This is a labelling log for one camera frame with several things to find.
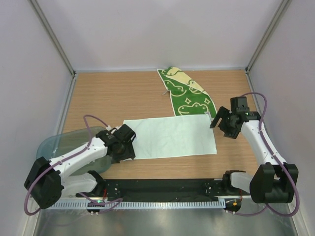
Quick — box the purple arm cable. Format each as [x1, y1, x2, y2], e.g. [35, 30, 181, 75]
[24, 114, 124, 216]
[227, 92, 300, 217]

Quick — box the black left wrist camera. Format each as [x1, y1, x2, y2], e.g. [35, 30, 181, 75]
[113, 124, 136, 143]

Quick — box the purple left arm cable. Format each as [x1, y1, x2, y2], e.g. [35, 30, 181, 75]
[24, 114, 124, 216]

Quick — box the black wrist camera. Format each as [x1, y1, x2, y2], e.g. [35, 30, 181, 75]
[113, 124, 136, 143]
[230, 96, 250, 114]

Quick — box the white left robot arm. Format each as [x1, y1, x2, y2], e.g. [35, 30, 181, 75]
[24, 125, 136, 209]

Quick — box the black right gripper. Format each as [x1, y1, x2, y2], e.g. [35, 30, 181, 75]
[210, 106, 239, 139]

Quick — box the white slotted cable duct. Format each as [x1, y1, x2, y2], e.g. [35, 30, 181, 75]
[48, 198, 226, 210]

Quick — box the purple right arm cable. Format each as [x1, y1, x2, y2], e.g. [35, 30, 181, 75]
[227, 92, 300, 217]

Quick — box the light mint green towel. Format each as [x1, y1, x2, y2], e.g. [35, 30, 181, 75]
[124, 114, 217, 160]

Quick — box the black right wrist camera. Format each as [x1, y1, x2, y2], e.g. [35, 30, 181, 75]
[230, 96, 250, 114]

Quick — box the clear blue plastic bin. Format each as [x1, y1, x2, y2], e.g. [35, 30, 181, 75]
[36, 126, 112, 176]

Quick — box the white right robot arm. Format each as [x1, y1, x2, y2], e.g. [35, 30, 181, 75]
[210, 107, 298, 204]

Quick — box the green frog pattern towel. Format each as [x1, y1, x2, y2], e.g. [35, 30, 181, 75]
[157, 67, 217, 118]

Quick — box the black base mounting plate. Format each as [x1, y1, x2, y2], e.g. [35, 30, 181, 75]
[85, 178, 250, 202]

